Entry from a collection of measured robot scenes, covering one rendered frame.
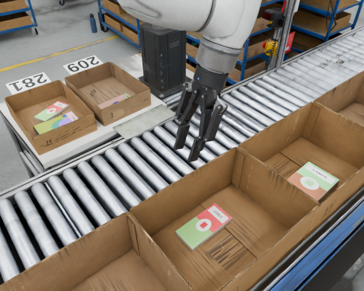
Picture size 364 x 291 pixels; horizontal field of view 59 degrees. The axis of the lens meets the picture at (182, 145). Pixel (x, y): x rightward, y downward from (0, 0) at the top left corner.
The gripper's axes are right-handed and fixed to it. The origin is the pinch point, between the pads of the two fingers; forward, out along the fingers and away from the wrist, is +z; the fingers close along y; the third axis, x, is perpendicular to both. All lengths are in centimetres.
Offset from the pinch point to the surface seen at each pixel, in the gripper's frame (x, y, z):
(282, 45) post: -120, 57, -14
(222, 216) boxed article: -14.7, -8.9, 22.4
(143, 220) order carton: 8.4, -0.3, 22.6
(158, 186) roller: -19.8, 24.7, 37.7
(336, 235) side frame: -33, -34, 15
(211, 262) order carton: -3.8, -17.5, 27.5
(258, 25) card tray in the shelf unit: -156, 103, -16
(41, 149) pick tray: 8, 70, 44
